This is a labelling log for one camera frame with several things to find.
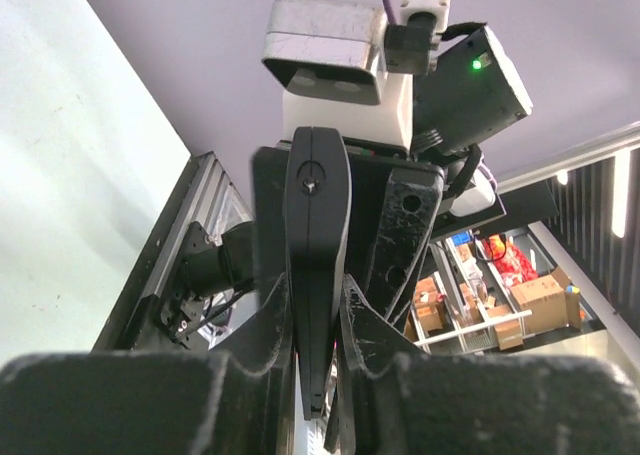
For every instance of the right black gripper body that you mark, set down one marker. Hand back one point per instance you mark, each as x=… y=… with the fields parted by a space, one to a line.
x=368 y=176

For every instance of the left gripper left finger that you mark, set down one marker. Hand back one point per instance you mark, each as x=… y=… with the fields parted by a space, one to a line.
x=235 y=399

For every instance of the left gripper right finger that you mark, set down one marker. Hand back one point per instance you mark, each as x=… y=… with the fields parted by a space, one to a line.
x=394 y=398

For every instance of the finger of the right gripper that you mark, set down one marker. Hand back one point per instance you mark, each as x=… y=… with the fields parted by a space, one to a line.
x=269 y=167
x=410 y=203

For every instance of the black remote control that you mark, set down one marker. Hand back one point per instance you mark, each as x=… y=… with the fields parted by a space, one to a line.
x=317 y=208

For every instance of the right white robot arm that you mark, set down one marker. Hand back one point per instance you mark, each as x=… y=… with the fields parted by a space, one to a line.
x=472 y=95

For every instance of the blue storage bin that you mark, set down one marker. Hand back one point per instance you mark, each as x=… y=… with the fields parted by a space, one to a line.
x=462 y=238

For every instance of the red snack bag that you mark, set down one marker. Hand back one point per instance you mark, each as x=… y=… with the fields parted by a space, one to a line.
x=510 y=262

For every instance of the small cardboard box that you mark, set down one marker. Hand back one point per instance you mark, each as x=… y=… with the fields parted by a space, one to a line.
x=509 y=333

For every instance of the large cardboard box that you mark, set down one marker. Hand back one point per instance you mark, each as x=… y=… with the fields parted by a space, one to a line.
x=553 y=300

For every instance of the right aluminium frame post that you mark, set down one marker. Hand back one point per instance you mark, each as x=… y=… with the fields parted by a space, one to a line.
x=151 y=307

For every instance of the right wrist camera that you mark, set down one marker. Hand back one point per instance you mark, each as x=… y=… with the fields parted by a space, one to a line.
x=350 y=66

